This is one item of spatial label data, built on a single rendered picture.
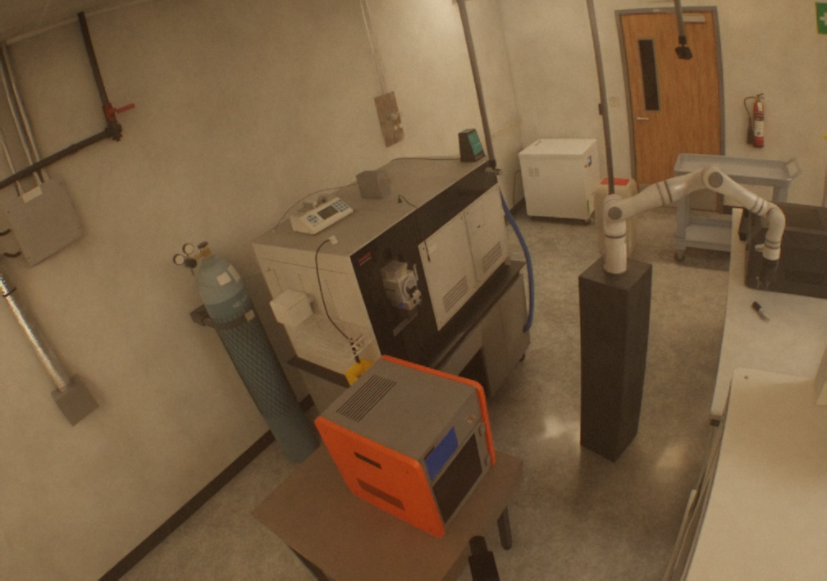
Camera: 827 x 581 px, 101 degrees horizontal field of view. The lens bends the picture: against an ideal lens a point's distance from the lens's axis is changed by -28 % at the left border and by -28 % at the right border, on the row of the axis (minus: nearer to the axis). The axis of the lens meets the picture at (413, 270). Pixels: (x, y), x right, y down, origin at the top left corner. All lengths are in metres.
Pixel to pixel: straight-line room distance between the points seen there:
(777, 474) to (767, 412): 0.15
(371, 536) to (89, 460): 1.64
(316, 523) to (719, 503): 1.39
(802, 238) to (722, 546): 1.70
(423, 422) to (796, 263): 1.75
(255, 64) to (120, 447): 2.32
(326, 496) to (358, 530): 0.22
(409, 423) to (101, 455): 1.85
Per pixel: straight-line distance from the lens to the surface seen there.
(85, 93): 2.49
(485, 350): 2.62
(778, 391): 1.04
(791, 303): 2.34
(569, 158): 4.81
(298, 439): 2.90
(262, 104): 2.90
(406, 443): 1.36
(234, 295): 2.37
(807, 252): 2.30
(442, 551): 1.62
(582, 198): 4.92
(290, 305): 1.98
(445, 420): 1.39
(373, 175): 2.24
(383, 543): 1.68
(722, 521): 0.82
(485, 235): 2.57
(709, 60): 5.05
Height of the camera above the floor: 2.12
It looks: 27 degrees down
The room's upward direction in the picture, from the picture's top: 14 degrees counter-clockwise
